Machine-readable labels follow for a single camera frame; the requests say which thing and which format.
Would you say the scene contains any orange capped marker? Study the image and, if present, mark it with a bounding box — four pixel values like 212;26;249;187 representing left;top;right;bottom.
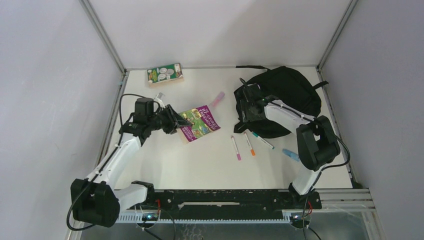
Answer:
243;132;256;157

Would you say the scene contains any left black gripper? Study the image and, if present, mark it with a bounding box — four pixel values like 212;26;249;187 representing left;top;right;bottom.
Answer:
147;104;191;135

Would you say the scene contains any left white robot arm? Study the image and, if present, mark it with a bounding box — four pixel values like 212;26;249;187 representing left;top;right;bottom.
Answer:
66;95;192;231

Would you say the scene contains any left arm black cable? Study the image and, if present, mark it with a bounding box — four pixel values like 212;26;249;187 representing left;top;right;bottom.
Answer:
65;93;157;232

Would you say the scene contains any blue correction tape dispenser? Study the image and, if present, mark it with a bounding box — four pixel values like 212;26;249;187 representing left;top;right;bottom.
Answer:
282;148;301;162

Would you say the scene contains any white slotted cable duct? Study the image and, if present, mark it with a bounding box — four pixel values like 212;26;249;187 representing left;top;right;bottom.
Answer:
116;211;292;224

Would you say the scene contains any black student backpack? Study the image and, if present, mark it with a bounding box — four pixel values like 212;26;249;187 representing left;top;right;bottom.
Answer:
233;65;328;139

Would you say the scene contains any teal capped marker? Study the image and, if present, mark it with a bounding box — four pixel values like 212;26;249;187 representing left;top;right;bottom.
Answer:
252;132;275;149

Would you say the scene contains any pink capped marker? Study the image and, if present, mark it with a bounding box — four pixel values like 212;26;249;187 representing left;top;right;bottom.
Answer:
231;135;242;161

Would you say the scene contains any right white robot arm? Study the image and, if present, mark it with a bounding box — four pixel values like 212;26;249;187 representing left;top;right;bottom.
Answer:
240;82;341;208

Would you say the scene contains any purple cover book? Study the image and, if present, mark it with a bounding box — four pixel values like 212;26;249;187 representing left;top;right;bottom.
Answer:
177;105;221;144

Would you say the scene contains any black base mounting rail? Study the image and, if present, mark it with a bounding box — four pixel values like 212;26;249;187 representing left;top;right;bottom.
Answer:
130;189;322;217

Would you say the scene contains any green cover book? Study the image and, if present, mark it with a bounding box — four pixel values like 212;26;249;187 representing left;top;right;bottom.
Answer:
146;63;184;88

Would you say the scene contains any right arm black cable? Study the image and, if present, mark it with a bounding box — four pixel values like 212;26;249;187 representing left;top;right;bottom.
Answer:
239;77;351;200

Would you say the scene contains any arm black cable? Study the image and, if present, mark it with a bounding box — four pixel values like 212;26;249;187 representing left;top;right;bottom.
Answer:
239;77;351;200
65;93;157;232

